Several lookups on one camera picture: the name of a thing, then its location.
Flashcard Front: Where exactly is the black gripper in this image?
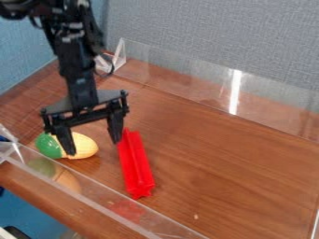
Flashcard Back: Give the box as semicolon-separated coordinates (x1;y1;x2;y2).
42;68;130;156

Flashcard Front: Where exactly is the yellow green toy corn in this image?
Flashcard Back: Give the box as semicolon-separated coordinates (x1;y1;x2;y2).
35;132;99;160

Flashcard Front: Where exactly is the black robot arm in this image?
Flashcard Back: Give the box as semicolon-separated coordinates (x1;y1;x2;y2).
0;0;130;155

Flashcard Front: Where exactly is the red star-shaped plastic bar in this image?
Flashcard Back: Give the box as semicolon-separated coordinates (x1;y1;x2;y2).
118;128;156;200

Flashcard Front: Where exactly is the black cable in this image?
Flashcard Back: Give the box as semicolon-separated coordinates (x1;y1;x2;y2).
92;52;116;77

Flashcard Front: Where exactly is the clear acrylic corner bracket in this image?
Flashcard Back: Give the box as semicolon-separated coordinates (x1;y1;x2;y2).
95;38;126;74

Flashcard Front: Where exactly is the clear acrylic left bracket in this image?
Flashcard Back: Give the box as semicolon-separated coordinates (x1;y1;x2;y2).
0;123;26;164

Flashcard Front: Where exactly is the clear acrylic front wall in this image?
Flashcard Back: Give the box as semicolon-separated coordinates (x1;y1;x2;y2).
0;144;209;239

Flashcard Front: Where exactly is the clear acrylic wall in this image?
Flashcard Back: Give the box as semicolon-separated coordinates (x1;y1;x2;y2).
118;38;319;143
0;144;209;239

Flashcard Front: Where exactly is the clear acrylic back wall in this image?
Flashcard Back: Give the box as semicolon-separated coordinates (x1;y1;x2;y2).
118;38;319;143

